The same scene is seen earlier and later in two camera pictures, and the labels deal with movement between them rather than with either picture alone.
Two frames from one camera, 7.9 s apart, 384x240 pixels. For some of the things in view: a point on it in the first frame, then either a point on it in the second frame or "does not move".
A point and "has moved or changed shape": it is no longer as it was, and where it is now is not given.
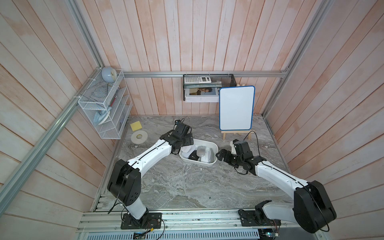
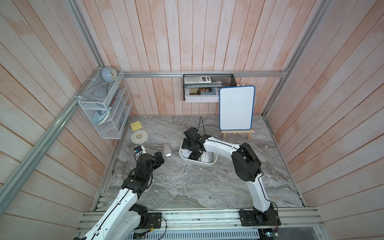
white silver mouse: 209,157 does not move
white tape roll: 139,137 does not move
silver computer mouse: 201,151 has moved or changed shape
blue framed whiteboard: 236,108 does not move
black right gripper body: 232,159 to 188,145
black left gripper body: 187,140 to 155,164
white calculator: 190,80 does not move
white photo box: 202,95 does not move
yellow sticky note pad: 136,126 does not move
